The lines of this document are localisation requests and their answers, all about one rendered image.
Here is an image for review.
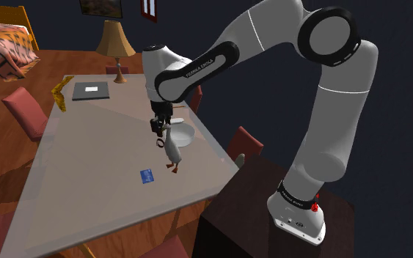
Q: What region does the red framed wall picture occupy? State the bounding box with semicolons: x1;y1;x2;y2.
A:
140;0;158;23

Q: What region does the dark framed wall picture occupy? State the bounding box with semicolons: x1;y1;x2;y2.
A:
78;0;124;19

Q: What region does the table lamp with tan shade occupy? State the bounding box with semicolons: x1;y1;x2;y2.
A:
95;19;136;84

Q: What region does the white bowl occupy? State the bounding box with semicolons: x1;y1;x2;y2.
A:
170;122;197;148

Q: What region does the blue card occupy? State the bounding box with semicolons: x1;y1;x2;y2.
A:
139;168;156;185

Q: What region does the bed with orange patterned blanket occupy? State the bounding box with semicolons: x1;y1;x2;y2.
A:
0;3;41;83

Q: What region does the white goose figure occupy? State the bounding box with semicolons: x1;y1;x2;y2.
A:
164;124;183;174

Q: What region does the yellow patterned strip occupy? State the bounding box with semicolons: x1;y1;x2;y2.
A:
51;75;75;113

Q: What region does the grey dining table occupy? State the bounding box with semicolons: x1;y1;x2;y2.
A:
0;73;241;258

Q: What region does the dark robot stand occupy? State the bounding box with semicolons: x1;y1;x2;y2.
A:
191;153;356;258

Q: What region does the grey book with white label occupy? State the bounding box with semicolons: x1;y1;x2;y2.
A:
71;81;111;102

